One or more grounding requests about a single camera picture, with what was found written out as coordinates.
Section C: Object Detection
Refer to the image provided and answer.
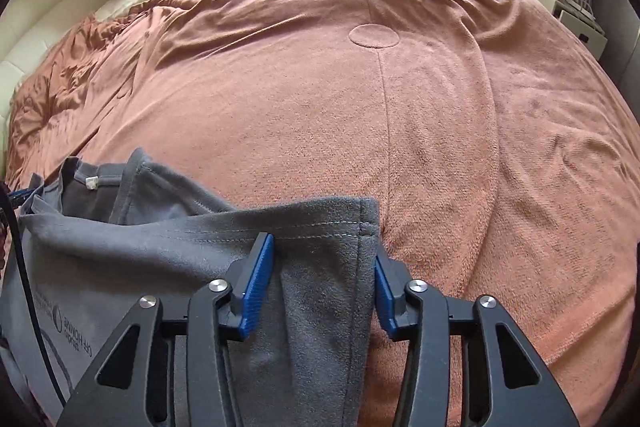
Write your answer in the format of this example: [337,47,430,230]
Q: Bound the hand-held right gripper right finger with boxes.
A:
[374,244,581,427]

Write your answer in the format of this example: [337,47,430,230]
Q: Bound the orange-brown blanket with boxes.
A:
[5,0,640,427]

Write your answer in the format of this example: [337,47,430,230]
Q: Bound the grey t-shirt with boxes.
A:
[0,147,381,427]

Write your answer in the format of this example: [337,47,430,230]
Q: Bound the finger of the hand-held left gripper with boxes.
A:
[6,188,41,208]

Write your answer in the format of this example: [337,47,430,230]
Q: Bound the thick black gripper cable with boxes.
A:
[0,181,68,408]

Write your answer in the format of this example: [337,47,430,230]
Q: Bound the cream padded headboard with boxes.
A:
[0,0,136,108]

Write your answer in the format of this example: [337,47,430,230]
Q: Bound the white nightstand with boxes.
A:
[517,0,608,58]

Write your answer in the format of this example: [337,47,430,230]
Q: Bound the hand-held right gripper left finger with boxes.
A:
[56,232,276,427]

